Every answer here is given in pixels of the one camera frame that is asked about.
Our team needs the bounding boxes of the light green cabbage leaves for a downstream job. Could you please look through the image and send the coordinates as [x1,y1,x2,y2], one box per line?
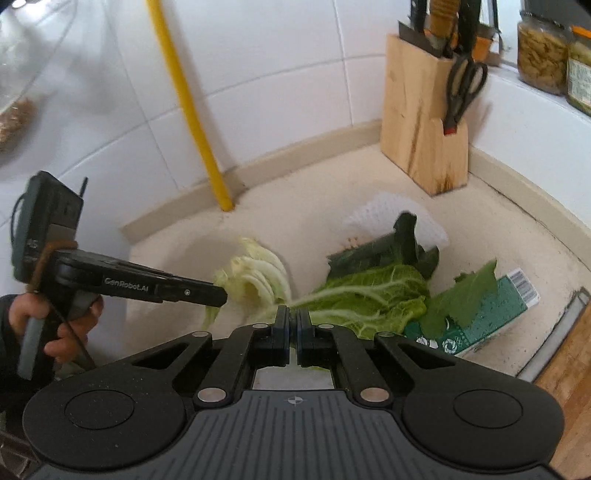
[288,264,430,339]

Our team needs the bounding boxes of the wooden handled knife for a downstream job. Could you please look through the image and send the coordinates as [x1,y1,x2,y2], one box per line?
[429,0,461,49]

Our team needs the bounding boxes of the pale cabbage strips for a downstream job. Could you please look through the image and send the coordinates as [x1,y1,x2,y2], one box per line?
[213,237,293,324]

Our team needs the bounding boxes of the yellow vertical pipe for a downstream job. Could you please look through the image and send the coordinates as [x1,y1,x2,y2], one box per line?
[146,0,235,212]

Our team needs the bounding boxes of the wooden knife block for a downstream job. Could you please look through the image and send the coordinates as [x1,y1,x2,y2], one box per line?
[381,34,469,196]

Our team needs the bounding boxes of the wooden cutting board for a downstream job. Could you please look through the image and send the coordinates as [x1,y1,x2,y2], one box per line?
[518,289,590,479]

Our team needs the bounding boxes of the pickle jar dark lid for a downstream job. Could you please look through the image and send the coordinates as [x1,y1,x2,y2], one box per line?
[517,10,568,95]

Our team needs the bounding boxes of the dark bok choy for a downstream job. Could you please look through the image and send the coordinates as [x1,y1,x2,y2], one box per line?
[327,211,440,280]

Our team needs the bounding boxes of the small green leaf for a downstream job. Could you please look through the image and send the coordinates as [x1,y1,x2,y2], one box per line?
[419,259,498,339]

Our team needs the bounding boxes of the orange bowl on sill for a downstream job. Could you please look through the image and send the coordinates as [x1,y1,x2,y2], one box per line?
[472,23,502,67]

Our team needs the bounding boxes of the green white carton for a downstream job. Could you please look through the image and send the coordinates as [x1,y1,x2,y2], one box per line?
[404,268,541,356]

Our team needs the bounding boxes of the pickle jar orange lid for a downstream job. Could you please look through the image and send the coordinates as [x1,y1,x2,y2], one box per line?
[567,26,591,115]

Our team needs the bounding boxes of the person's left hand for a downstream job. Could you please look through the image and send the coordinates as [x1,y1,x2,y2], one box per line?
[7,293,104,364]

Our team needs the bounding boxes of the black kitchen scissors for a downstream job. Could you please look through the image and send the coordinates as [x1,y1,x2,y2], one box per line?
[443,54,488,135]

